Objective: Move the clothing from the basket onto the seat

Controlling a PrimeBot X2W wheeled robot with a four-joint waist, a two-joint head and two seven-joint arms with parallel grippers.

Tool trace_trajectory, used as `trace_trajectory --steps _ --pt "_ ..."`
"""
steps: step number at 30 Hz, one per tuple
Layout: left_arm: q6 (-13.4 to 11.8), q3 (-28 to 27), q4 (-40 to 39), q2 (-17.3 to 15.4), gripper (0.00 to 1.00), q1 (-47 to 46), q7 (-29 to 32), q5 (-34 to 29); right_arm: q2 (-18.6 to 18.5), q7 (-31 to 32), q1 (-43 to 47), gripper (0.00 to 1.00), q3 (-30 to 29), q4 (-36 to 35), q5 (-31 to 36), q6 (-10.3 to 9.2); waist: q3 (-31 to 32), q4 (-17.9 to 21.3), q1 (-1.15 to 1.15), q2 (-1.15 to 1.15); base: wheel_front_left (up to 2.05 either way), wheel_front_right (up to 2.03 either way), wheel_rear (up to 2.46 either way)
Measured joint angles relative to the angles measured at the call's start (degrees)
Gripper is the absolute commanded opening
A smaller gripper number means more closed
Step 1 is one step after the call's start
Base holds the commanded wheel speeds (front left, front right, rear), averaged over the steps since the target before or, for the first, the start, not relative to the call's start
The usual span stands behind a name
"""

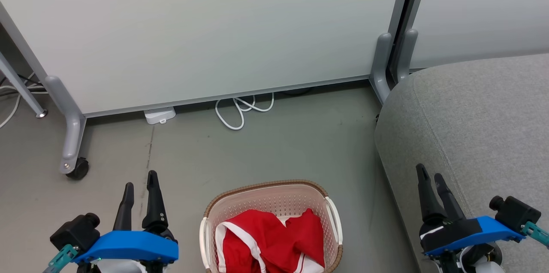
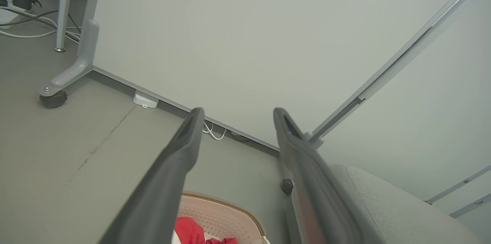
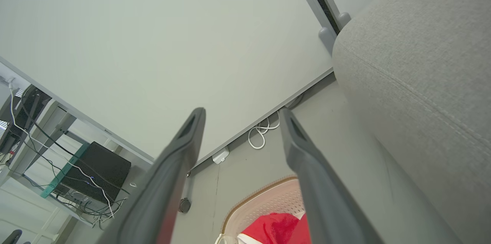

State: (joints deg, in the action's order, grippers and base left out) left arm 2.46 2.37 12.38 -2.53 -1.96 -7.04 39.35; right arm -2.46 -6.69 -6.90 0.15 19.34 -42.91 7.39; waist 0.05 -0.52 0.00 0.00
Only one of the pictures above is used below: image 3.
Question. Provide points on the red garment with white band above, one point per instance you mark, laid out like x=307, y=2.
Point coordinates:
x=272, y=228

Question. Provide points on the wide white partition panel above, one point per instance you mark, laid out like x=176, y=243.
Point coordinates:
x=153, y=44

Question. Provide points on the teal shelf bar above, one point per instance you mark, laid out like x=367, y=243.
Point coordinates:
x=65, y=169

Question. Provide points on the cream plastic laundry basket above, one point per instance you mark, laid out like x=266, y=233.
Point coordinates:
x=268, y=201

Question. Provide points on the black monitor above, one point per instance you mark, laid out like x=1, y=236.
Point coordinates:
x=17, y=117

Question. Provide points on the white power adapter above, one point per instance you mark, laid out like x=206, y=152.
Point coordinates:
x=220, y=155

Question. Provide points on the black computer box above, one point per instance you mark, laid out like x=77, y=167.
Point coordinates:
x=98, y=171

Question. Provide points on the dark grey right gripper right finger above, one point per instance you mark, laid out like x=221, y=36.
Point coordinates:
x=322, y=198

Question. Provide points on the grey partition foot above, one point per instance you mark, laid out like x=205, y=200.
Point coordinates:
x=327, y=38
x=187, y=186
x=343, y=18

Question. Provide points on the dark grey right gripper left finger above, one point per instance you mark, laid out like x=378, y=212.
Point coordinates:
x=161, y=190

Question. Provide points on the grey fabric sofa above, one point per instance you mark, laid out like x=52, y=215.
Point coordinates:
x=422, y=83

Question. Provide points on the white desk frame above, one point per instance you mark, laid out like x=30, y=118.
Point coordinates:
x=57, y=121

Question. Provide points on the black caster wheel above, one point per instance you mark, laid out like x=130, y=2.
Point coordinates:
x=185, y=205

